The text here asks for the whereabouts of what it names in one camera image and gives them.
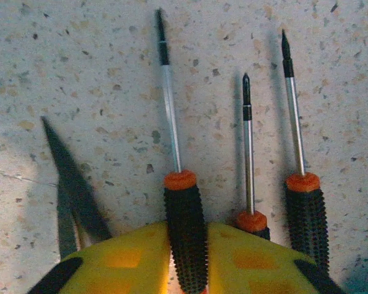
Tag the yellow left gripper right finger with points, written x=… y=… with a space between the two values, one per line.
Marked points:
x=251 y=266

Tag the orange black precision screwdriver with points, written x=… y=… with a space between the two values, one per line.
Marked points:
x=248 y=153
x=306 y=220
x=187 y=229

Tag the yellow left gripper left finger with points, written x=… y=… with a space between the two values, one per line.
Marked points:
x=125 y=263

